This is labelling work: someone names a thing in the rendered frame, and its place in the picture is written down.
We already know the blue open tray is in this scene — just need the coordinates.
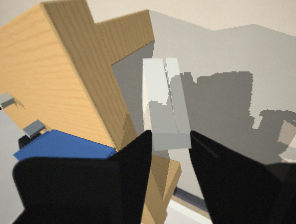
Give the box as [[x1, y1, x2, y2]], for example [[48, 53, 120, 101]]
[[20, 129, 117, 159]]

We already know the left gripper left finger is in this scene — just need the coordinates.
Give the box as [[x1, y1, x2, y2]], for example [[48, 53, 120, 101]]
[[12, 130, 152, 224]]

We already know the black rectangular block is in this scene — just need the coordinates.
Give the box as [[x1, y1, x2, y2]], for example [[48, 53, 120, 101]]
[[18, 133, 42, 149]]

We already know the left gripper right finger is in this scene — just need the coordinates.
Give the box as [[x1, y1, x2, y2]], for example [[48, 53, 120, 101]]
[[188, 131, 296, 224]]

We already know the small white cube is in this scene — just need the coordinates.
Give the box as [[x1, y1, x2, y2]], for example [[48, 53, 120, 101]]
[[0, 92, 15, 109]]

